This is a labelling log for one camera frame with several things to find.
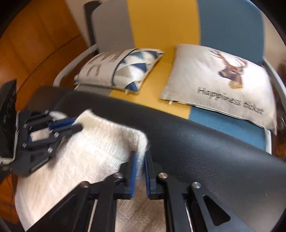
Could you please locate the cream knitted sweater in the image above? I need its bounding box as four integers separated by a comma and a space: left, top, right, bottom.
15, 110, 166, 231

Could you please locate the blue triangle pattern cushion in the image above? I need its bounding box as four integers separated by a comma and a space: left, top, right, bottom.
74, 48, 164, 93

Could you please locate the deer print cushion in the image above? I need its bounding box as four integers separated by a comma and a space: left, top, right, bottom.
160, 44, 277, 133

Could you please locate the grey yellow blue sofa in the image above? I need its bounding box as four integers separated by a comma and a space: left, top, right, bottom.
53, 1, 285, 153

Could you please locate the black camera box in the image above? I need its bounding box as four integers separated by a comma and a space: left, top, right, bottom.
1, 79, 18, 165

